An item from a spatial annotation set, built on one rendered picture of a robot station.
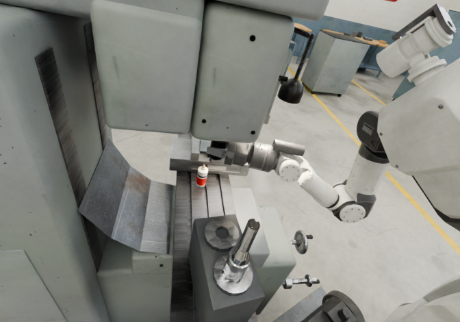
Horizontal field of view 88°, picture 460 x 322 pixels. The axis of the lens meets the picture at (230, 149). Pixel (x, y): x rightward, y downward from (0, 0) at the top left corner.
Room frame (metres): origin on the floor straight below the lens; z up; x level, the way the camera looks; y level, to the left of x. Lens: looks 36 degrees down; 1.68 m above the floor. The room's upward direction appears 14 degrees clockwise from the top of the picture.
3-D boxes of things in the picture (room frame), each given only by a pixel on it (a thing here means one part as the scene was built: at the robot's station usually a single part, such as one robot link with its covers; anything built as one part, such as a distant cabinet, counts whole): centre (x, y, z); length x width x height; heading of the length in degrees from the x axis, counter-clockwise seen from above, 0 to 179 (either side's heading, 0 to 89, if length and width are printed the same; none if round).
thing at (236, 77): (0.60, 0.04, 1.47); 0.21 x 0.19 x 0.32; 17
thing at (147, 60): (0.55, 0.23, 1.47); 0.24 x 0.19 x 0.26; 17
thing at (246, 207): (0.60, 0.04, 0.81); 0.50 x 0.35 x 0.12; 107
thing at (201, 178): (0.70, 0.08, 1.01); 0.04 x 0.04 x 0.11
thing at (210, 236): (0.31, -0.05, 1.05); 0.22 x 0.12 x 0.20; 25
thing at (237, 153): (0.61, -0.05, 1.23); 0.13 x 0.12 x 0.10; 2
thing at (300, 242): (0.75, -0.44, 0.65); 0.16 x 0.12 x 0.12; 107
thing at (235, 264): (0.27, -0.07, 1.21); 0.05 x 0.05 x 0.01
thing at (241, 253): (0.27, -0.07, 1.27); 0.03 x 0.03 x 0.11
